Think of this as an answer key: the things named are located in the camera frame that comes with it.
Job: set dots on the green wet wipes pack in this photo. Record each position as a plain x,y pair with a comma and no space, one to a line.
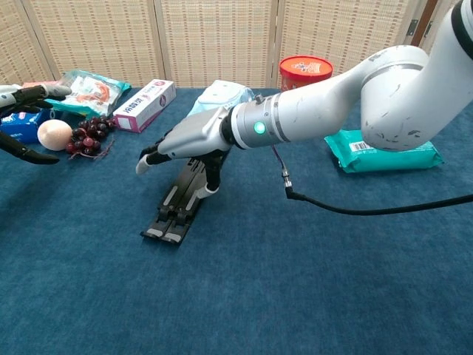
406,161

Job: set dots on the orange instant noodle cup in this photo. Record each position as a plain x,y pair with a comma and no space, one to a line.
305,70

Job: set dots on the black folding laptop stand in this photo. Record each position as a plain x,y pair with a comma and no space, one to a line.
177,207

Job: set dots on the peach coloured egg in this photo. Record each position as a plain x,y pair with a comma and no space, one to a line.
54,135

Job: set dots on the bamboo folding screen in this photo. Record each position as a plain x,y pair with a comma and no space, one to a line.
214,40

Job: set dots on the light blue wipes pack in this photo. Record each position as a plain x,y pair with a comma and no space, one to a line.
221,96

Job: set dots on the white toothpaste box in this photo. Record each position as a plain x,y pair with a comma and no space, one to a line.
144,107

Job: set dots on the blue Oreo cookie box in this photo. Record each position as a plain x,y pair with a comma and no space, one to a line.
22,125

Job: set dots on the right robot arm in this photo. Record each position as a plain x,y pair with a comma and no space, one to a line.
314,107

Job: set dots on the blue felt table cover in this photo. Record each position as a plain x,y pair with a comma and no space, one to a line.
258,296

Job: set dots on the dark red grape bunch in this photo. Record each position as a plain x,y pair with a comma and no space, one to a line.
88,140

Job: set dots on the black screen hinge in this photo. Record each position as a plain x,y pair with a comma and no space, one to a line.
412,27
428,29

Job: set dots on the teal clear snack bag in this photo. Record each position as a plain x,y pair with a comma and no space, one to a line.
92,92

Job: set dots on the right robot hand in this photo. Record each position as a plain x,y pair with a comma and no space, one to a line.
192,135

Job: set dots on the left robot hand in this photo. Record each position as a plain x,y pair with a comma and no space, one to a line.
29,96

